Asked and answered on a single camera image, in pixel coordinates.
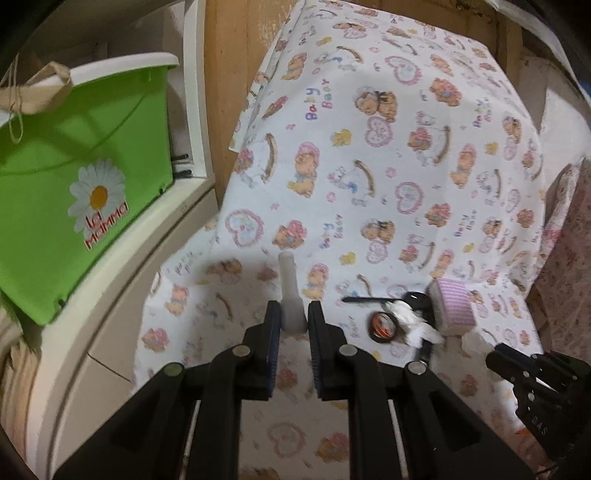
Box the black plastic spoon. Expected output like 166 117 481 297
342 292 435 324

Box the white plastic bottle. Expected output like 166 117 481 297
279 252 307 334

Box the beige fabric strap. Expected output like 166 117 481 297
0 61 74 116

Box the white tissue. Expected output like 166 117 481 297
385 300 445 348

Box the green plastic tub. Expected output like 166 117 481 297
0 52 181 326

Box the white cabinet frame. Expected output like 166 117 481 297
34 0 222 480

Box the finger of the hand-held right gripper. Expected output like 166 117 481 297
485 344 537 385

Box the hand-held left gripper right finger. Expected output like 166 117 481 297
307 300 536 480

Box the pink floral cloth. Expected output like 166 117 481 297
531 159 591 352

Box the pink striped box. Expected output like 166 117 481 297
425 278 476 336

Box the beige striped cloth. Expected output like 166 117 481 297
0 300 44 444

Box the wooden panel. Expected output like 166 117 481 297
205 0 296 197

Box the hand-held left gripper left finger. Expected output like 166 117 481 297
53 300 282 480

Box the bear printed tablecloth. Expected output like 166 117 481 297
131 0 546 480

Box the clear plastic wrap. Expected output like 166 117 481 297
462 330 493 359

